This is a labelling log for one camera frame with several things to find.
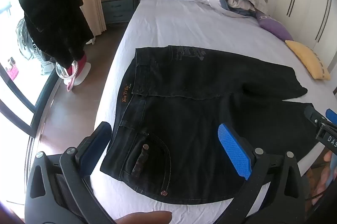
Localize bed with white sheet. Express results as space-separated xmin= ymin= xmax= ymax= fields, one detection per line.
xmin=90 ymin=0 xmax=337 ymax=224

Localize white wardrobe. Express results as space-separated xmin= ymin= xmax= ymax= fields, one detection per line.
xmin=269 ymin=0 xmax=337 ymax=94

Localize dark window frame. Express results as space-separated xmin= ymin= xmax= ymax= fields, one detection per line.
xmin=0 ymin=66 xmax=64 ymax=138

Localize purple pillow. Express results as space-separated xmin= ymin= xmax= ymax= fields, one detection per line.
xmin=254 ymin=10 xmax=294 ymax=42

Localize black hanging coat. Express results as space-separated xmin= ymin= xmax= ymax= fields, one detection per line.
xmin=18 ymin=0 xmax=94 ymax=67

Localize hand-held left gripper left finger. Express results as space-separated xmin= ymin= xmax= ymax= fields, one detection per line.
xmin=24 ymin=121 xmax=116 ymax=224

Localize grey hanging garment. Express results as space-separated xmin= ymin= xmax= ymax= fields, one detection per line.
xmin=15 ymin=17 xmax=40 ymax=60

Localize person's left hand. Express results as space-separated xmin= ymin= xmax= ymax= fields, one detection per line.
xmin=115 ymin=210 xmax=173 ymax=224

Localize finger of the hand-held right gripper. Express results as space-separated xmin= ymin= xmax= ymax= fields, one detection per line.
xmin=325 ymin=108 xmax=337 ymax=127
xmin=304 ymin=105 xmax=329 ymax=132

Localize person's right hand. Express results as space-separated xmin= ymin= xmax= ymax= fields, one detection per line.
xmin=311 ymin=150 xmax=337 ymax=204

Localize dark grey nightstand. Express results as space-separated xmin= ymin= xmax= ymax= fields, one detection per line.
xmin=101 ymin=0 xmax=139 ymax=27

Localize yellow pillow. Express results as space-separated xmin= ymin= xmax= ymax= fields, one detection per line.
xmin=285 ymin=40 xmax=331 ymax=80

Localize pink white garment steamer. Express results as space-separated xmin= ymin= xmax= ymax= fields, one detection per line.
xmin=55 ymin=54 xmax=93 ymax=92

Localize pink basket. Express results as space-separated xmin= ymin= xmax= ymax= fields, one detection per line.
xmin=7 ymin=57 xmax=21 ymax=80

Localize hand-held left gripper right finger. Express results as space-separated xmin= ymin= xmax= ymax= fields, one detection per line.
xmin=217 ymin=123 xmax=312 ymax=224

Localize black denim pants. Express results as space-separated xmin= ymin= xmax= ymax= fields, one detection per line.
xmin=100 ymin=45 xmax=320 ymax=205

